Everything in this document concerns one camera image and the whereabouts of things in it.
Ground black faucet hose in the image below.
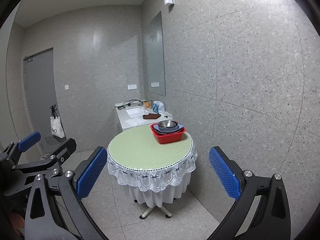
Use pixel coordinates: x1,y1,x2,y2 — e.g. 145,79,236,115
118,99,144,110

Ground white tote bag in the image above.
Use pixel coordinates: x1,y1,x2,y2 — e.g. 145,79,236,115
50,105,66,138

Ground medium steel bowl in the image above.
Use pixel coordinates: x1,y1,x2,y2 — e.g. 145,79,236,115
158,120,178,128

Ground red plastic basin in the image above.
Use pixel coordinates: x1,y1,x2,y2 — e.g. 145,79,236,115
150,124,185,144

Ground grey door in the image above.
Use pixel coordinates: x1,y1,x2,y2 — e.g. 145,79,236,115
23,48,66,154

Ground round table white base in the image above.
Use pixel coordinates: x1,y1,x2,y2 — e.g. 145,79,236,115
131,199,172,220

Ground white double socket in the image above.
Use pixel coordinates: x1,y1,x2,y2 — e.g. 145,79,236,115
127,84,137,90

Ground orange container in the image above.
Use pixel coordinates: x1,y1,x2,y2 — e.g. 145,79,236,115
144,101,152,108

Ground large steel mixing bowl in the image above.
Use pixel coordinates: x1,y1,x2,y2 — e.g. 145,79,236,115
157,120,179,132

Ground white paper sheets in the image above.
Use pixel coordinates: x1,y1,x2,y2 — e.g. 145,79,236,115
125,117,146,126

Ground green checkered tablecloth with lace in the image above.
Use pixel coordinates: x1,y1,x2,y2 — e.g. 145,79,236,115
107,125,197,207

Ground white sink counter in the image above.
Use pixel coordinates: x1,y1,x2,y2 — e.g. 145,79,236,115
115,102,173,131

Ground blue and white plastic bag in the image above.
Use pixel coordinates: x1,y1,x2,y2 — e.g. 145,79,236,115
152,101,165,114

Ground person's left hand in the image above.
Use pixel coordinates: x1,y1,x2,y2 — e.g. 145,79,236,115
9,213,25,236

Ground wall mirror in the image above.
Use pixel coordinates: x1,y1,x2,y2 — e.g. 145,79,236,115
143,12,165,96

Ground light blue plate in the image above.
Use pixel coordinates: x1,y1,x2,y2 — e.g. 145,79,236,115
152,120,184,134

